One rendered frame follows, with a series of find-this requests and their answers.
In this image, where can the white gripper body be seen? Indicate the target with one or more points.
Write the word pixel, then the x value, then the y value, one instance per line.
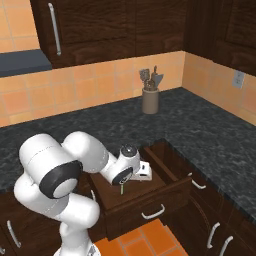
pixel 142 176

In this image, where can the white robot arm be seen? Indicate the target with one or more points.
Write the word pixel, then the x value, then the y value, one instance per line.
pixel 50 160

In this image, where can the dark wood open drawer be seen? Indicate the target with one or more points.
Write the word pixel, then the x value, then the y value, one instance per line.
pixel 140 196

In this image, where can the dark wood drawer front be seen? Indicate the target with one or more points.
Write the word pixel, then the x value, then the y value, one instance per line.
pixel 210 196

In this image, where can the beige utensil pot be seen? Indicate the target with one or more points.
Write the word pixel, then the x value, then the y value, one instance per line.
pixel 150 101

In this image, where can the dark wood base cupboard door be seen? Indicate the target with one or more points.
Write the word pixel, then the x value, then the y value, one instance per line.
pixel 30 233
pixel 241 240
pixel 196 230

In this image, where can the grey spatula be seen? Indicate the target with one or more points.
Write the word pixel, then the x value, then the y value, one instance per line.
pixel 158 80

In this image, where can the wooden spoon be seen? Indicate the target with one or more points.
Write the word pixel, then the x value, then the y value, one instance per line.
pixel 154 75

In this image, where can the dark grey extractor hood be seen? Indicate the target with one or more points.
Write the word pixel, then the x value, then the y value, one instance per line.
pixel 21 63

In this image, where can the dark wood wall cupboard door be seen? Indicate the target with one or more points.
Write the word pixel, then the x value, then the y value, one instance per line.
pixel 160 25
pixel 93 30

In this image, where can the dark wood corner wall cupboard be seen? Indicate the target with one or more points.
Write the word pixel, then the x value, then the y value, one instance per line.
pixel 226 30

